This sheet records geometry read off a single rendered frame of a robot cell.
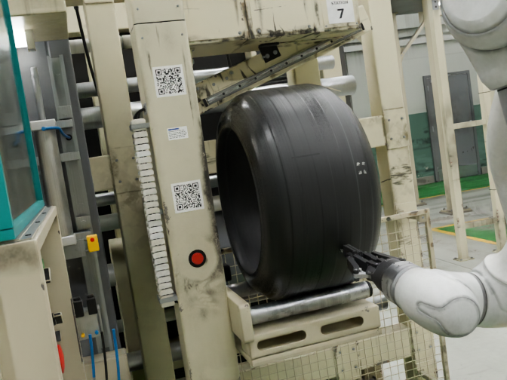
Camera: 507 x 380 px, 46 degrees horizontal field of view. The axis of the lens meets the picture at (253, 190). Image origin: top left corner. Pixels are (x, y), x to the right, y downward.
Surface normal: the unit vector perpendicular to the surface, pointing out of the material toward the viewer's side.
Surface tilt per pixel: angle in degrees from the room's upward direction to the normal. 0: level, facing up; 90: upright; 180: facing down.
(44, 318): 90
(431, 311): 78
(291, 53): 90
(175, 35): 90
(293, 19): 90
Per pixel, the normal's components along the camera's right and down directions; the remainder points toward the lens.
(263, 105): -0.22, -0.72
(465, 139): 0.22, 0.05
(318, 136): 0.18, -0.46
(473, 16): -0.74, 0.03
